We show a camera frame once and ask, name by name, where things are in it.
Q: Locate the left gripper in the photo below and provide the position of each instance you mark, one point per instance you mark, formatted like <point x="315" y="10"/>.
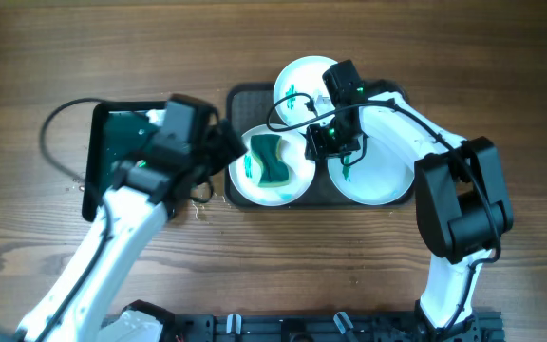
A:
<point x="226" y="143"/>

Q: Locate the green yellow sponge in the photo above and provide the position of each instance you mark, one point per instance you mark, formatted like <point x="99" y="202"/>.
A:
<point x="266" y="153"/>

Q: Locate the black mounting rail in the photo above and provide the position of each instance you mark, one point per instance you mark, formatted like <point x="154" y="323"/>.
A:
<point x="302" y="328"/>

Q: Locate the black water basin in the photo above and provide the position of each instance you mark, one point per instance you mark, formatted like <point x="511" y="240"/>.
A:
<point x="118" y="130"/>

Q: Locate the white plate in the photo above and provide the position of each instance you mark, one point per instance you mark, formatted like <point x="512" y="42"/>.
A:
<point x="304" y="75"/>
<point x="380" y="178"/>
<point x="247" y="173"/>

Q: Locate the white plate top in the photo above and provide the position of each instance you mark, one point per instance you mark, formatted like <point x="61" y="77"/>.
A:
<point x="304" y="75"/>

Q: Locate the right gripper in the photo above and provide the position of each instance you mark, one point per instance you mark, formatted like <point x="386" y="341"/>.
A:
<point x="326" y="142"/>

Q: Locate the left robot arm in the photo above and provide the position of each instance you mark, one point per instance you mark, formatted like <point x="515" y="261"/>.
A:
<point x="191" y="144"/>

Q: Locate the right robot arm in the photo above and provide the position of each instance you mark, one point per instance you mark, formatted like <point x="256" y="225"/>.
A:
<point x="462" y="203"/>

